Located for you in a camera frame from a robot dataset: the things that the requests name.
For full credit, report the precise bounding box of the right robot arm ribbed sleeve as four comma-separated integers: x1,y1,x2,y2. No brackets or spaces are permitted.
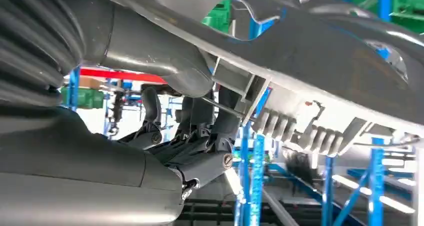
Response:
0,0,85,108

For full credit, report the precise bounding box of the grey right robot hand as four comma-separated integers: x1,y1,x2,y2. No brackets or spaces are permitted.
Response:
0,0,242,226

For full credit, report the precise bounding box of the green plastic crate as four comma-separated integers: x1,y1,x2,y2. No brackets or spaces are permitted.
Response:
351,0,424,33
201,0,233,34
60,86,106,110

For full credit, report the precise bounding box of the red barrier bar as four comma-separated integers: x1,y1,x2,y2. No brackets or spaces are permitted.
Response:
79,67,167,85

